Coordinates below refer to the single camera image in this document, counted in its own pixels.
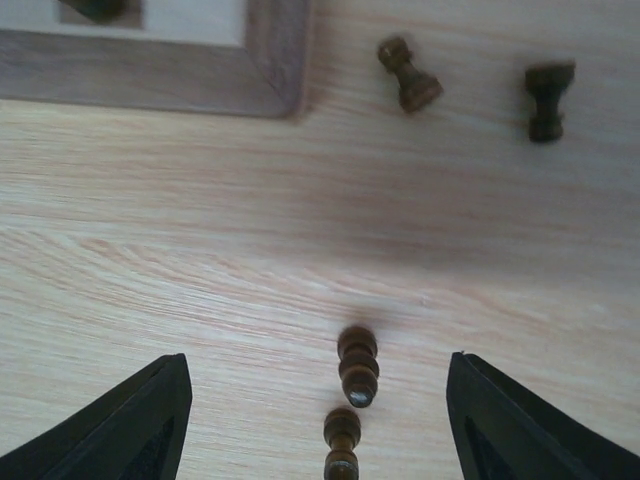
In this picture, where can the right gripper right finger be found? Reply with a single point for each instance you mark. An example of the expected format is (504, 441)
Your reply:
(503, 430)

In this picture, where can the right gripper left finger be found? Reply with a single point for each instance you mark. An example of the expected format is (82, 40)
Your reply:
(136, 430)

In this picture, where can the dark piece lowest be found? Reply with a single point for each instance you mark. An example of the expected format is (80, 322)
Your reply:
(342, 434)

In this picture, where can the wooden chess board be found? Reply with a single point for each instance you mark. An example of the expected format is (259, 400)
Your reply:
(244, 58)

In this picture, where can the dark piece right cluster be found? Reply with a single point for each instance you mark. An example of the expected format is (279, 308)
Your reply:
(546, 83)

